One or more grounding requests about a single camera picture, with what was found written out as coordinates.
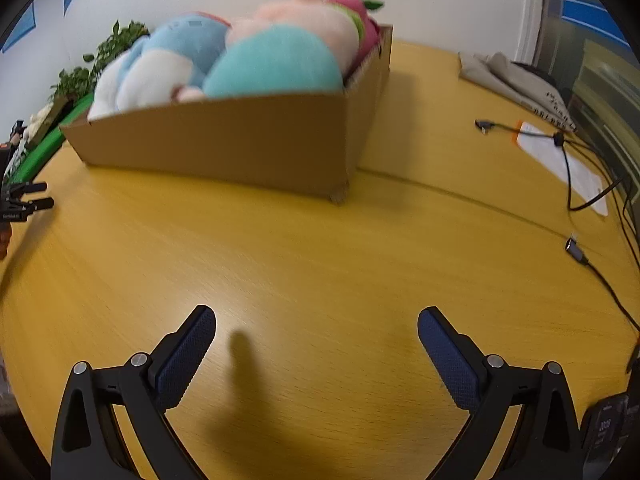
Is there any blue cat plush toy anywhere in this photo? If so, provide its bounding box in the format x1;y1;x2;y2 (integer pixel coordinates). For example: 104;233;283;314
120;12;232;107

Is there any black cable with plug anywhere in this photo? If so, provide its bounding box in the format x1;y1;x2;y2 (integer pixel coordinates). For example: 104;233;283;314
474;119;632;212

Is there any green board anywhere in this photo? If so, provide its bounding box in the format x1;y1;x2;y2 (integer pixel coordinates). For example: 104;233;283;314
4;94;96;187

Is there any blue wall sign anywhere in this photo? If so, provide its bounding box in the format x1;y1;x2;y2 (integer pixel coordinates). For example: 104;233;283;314
0;1;37;54

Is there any black electronic device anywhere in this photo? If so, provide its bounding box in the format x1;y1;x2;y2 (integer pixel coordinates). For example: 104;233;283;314
580;394;632;467

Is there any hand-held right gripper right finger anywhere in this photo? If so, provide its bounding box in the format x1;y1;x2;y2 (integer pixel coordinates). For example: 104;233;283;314
417;306;586;480

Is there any green leafy plant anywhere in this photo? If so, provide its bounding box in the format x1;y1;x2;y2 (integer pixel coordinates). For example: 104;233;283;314
49;66;100;102
82;20;151;78

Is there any white packet with orange edge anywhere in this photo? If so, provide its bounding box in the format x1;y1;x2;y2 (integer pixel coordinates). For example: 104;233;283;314
511;120;610;217

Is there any blue band on glass wall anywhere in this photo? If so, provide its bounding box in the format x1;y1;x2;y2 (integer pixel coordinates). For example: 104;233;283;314
559;0;622;37

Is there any grey cloth bag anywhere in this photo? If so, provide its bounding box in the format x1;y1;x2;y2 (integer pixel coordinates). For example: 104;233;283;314
459;51;577;134

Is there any magenta plush toy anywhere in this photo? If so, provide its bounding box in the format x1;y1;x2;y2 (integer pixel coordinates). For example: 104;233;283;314
327;0;386;75

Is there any brown cardboard box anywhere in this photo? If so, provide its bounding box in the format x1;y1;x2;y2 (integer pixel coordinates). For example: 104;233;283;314
60;24;394;206

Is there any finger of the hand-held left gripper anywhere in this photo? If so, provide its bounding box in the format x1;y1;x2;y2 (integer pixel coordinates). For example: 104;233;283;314
4;198;55;213
7;181;49;196

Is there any pink pig plush toy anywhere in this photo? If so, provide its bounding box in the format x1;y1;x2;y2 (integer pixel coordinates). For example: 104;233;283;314
172;0;361;103

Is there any grey plug adapter with cable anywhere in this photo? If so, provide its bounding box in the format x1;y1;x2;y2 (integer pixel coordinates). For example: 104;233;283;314
565;232;640;332

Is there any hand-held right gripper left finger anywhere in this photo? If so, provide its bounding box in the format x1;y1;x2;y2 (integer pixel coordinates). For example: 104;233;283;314
50;304;217;480

